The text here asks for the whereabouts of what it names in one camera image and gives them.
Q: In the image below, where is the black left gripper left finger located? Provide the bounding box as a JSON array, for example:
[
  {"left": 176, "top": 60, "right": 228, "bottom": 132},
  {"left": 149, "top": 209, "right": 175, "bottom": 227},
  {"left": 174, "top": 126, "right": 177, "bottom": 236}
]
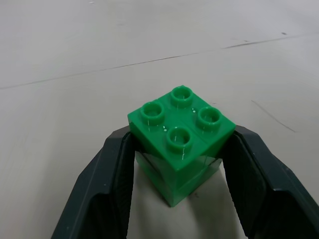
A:
[{"left": 50, "top": 126, "right": 137, "bottom": 239}]

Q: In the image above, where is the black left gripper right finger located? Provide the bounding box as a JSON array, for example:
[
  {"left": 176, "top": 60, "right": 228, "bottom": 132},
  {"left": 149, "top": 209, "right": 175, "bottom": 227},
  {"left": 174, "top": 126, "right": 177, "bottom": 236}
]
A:
[{"left": 220, "top": 125, "right": 319, "bottom": 239}]

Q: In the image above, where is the green studded building block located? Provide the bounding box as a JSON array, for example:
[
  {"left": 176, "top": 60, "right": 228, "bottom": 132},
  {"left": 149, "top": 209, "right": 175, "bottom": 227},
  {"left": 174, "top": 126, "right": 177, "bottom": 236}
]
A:
[{"left": 127, "top": 85, "right": 236, "bottom": 208}]

